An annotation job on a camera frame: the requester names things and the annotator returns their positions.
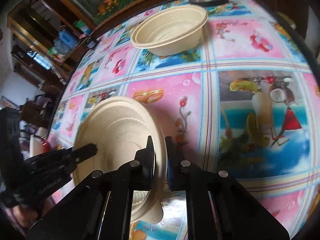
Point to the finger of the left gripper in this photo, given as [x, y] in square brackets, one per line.
[77, 154]

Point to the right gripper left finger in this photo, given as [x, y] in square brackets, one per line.
[144, 167]

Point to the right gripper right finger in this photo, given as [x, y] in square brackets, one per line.
[177, 172]

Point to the small beige plastic bowl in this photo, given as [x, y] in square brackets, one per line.
[119, 127]

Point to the large beige plastic bowl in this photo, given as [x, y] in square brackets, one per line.
[171, 31]

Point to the person's left hand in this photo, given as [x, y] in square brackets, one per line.
[26, 217]

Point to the colourful patterned tablecloth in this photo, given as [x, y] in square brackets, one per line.
[245, 100]

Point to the small black device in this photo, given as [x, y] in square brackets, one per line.
[91, 43]

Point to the blue thermos flask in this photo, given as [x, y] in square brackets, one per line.
[69, 39]

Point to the wooden cabinet counter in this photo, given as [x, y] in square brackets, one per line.
[36, 52]

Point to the green white bag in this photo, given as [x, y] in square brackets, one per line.
[83, 27]

